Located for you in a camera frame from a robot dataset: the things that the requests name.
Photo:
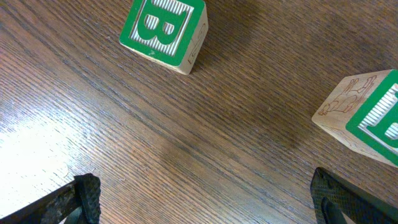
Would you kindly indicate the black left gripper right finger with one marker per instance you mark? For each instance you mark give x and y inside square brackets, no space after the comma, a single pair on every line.
[338,201]

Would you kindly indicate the green b block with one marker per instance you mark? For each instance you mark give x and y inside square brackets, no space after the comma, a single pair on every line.
[361,112]
[168,32]

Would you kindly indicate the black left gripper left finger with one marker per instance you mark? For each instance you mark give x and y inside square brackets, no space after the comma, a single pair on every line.
[75,202]

